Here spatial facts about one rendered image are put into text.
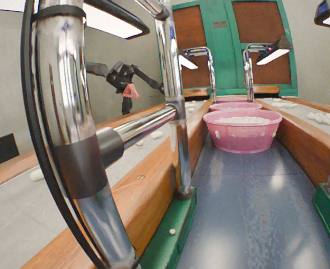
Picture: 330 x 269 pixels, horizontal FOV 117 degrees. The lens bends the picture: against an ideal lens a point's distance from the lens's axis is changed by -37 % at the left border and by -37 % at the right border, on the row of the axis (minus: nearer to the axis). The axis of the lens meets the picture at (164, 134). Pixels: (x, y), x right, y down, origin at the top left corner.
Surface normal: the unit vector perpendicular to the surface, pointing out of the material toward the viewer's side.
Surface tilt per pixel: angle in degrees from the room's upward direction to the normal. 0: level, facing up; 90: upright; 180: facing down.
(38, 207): 0
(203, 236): 0
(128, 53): 90
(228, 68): 90
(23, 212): 0
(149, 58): 90
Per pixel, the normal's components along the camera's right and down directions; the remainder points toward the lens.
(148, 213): 0.93, -0.02
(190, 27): -0.34, 0.29
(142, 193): -0.12, -0.96
